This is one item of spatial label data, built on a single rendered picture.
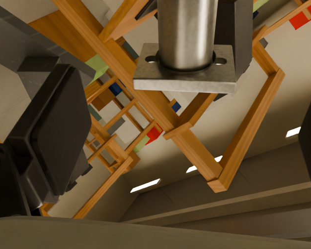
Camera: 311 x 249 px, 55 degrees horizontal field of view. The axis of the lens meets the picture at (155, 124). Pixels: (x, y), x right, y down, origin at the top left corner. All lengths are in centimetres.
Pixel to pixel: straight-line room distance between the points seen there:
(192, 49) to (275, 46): 651
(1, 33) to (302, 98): 693
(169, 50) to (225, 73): 3
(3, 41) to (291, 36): 636
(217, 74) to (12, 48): 18
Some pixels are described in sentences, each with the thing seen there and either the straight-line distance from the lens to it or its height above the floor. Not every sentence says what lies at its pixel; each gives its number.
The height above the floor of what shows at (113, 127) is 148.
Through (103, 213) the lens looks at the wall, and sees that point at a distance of 1183.
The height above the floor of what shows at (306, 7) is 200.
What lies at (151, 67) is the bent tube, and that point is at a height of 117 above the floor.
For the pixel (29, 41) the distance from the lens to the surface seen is 27.
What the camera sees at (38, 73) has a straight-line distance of 26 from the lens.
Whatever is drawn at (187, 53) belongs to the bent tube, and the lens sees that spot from 16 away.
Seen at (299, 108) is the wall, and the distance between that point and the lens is 724.
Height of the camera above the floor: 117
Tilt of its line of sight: 8 degrees up
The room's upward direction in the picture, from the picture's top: 139 degrees clockwise
